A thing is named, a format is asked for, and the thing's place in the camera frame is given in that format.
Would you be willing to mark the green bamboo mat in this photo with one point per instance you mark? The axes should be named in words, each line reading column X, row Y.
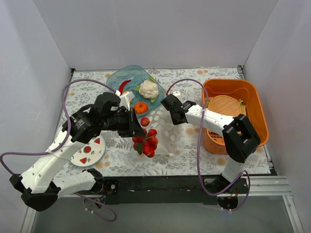
column 242, row 107

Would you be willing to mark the round woven orange mat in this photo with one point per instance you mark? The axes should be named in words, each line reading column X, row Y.
column 224, row 105

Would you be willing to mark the orange plastic tub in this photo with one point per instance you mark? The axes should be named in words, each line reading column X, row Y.
column 239, row 90

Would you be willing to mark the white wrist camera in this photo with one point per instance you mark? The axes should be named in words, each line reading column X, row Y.
column 176, row 94
column 125, row 99

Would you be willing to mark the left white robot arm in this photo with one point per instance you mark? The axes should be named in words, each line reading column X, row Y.
column 39, row 186

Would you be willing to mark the fake cauliflower with leaves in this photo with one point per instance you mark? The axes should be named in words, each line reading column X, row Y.
column 148, row 89

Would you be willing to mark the red fake chili pepper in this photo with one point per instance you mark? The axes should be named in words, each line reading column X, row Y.
column 122, row 85

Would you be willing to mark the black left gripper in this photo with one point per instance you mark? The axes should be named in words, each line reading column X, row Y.
column 131, row 123

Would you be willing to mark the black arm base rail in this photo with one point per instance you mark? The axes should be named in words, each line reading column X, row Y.
column 170, row 189

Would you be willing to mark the floral patterned table mat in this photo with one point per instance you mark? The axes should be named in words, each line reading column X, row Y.
column 187, row 157

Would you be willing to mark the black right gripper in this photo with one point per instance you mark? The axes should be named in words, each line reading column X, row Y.
column 169, row 104

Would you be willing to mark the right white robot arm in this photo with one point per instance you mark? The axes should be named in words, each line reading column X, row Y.
column 238, row 133

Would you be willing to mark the white strawberry print plate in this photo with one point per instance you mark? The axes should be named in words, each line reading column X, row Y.
column 90, row 154

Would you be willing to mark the small orange fake pumpkin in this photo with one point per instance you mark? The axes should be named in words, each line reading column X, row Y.
column 141, row 107

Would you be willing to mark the clear polka dot zip bag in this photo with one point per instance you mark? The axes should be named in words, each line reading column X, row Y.
column 168, row 134

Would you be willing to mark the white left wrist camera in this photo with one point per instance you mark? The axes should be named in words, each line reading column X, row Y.
column 125, row 99

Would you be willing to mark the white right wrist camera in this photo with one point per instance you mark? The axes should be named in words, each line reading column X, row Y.
column 176, row 94

